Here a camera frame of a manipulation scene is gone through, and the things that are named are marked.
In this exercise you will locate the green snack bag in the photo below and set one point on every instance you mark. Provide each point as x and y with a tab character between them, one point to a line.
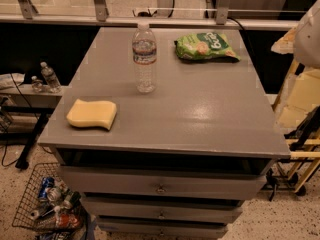
205	46

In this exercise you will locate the clear plastic water bottle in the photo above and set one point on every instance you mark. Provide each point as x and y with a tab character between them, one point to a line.
144	50

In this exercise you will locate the red soda can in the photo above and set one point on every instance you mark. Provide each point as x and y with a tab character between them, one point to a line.
60	221

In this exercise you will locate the yellow sponge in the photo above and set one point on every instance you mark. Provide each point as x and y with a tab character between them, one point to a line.
85	114

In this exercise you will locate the water bottle on side table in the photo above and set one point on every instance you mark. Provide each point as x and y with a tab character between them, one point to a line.
50	77

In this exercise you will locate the wire basket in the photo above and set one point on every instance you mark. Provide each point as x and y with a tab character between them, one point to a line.
30	209

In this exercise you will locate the silver can in basket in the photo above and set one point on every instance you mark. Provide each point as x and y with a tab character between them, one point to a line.
54	195

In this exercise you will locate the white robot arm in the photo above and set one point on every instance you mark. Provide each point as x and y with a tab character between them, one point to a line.
307	38

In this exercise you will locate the black side table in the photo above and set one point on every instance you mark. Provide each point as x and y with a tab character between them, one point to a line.
24	113

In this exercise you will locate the grey drawer cabinet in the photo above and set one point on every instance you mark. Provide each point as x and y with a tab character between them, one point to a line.
179	161

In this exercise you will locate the blue soda can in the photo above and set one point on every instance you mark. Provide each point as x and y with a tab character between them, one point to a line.
46	184

